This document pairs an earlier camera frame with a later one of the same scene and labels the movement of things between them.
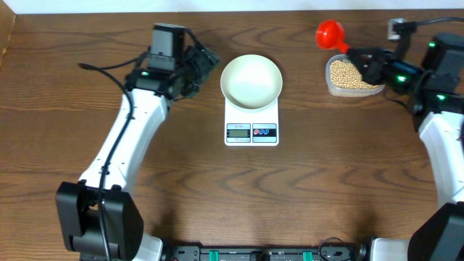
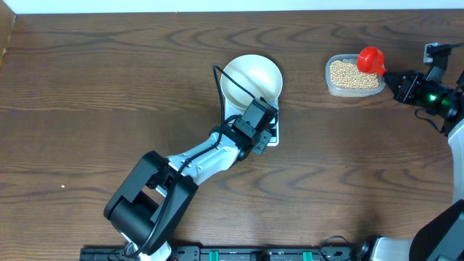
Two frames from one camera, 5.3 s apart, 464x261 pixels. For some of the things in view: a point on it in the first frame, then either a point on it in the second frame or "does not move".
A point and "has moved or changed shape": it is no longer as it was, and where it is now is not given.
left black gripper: (197, 58) -> (251, 147)
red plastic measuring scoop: (331, 34) has moved or changed shape
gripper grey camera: (168, 43) -> (257, 114)
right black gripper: (376, 61) -> (404, 93)
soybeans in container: (344, 74) does not move
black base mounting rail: (326, 252) does not move
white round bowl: (251, 82) does not move
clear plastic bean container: (344, 77) does not move
